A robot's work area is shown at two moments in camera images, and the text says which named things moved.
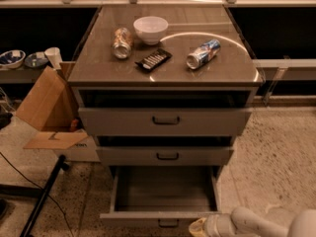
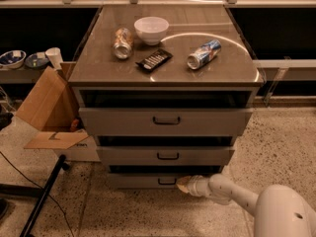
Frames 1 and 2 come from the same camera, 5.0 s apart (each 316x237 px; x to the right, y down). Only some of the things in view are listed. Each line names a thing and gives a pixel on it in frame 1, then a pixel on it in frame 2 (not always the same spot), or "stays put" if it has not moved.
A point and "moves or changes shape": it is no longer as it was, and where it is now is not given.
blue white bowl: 13,58 stays put
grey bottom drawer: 162,197 moves or changes shape
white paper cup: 54,56 stays put
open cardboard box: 52,108 stays put
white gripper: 213,225 → 195,185
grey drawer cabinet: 165,90 stays put
